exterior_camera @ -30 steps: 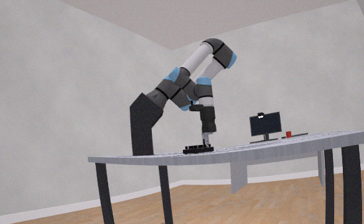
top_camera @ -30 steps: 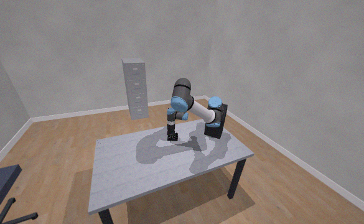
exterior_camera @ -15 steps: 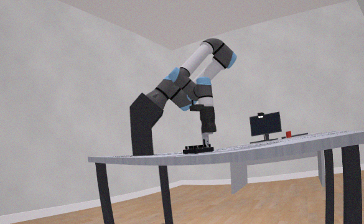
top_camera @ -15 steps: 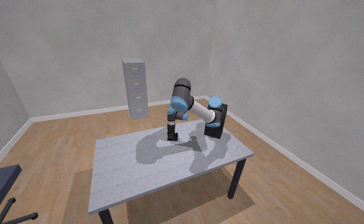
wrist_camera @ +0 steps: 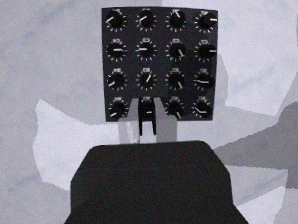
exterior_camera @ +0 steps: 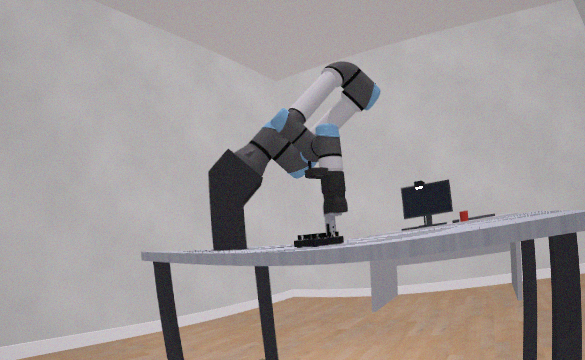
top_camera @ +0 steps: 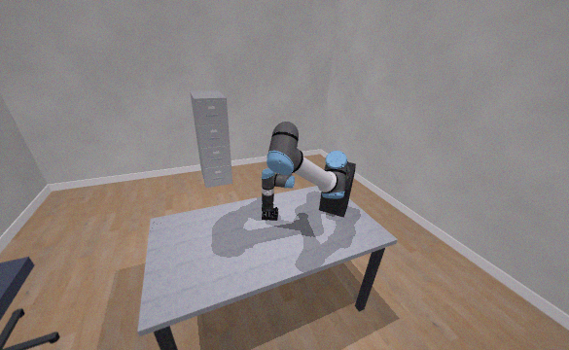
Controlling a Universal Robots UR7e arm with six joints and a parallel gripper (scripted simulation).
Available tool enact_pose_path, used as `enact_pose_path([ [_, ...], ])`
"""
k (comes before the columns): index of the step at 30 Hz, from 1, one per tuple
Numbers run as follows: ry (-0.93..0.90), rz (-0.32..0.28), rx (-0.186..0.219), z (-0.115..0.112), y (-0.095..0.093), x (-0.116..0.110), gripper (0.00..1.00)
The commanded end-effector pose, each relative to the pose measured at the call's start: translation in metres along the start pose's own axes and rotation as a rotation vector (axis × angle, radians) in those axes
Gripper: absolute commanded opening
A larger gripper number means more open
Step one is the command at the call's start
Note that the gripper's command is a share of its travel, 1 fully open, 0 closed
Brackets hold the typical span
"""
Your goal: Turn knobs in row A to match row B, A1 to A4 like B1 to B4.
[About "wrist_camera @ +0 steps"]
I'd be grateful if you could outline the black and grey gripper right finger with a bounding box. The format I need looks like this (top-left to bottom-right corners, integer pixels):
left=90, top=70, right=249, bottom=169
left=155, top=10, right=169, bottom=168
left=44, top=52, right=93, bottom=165
left=151, top=97, right=177, bottom=143

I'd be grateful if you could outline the black knob box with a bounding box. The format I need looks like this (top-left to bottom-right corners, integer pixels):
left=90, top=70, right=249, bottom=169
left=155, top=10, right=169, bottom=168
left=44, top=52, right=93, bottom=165
left=101, top=6, right=218, bottom=122

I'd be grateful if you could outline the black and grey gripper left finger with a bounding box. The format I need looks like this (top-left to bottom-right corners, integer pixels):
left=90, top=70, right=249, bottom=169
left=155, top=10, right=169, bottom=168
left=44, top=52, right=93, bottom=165
left=118, top=98, right=142, bottom=144

